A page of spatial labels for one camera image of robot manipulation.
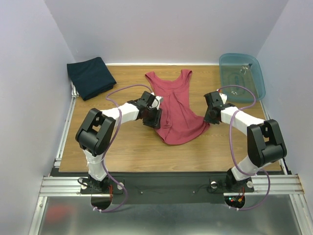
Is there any maroon tank top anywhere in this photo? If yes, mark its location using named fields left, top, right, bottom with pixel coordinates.
left=145, top=69, right=210, bottom=145

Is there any folded navy tank top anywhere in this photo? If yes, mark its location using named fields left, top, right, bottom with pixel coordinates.
left=67, top=57, right=116, bottom=101

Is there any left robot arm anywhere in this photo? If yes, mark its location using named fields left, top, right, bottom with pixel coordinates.
left=75, top=91, right=163, bottom=193

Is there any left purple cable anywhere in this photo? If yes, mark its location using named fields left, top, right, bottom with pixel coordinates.
left=92, top=84, right=155, bottom=213

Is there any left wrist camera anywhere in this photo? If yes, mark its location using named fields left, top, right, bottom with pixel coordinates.
left=151, top=93, right=163, bottom=109

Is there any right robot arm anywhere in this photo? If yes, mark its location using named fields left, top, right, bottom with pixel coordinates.
left=204, top=91, right=287, bottom=191

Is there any teal plastic bin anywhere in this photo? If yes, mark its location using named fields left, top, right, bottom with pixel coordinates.
left=219, top=53, right=266, bottom=103

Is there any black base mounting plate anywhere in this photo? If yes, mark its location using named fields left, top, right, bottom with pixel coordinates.
left=48, top=171, right=255, bottom=205

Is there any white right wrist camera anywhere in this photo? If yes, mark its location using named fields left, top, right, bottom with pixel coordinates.
left=219, top=93, right=227, bottom=104

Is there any aluminium frame rail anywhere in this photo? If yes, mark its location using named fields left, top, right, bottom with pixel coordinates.
left=39, top=175, right=304, bottom=197

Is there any purple cable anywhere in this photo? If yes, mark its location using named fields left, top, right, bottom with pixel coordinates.
left=217, top=85, right=271, bottom=212
left=92, top=84, right=155, bottom=213

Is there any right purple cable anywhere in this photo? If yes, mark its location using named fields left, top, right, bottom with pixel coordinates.
left=217, top=85, right=271, bottom=212

